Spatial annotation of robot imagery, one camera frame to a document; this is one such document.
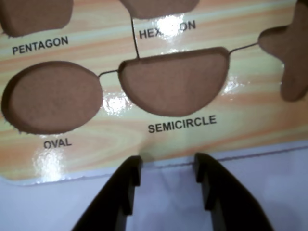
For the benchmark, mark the wooden shape puzzle board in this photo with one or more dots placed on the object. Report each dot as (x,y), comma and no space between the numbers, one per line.
(168,137)

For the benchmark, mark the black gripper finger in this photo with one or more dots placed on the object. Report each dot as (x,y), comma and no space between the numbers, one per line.
(113,197)
(231,204)

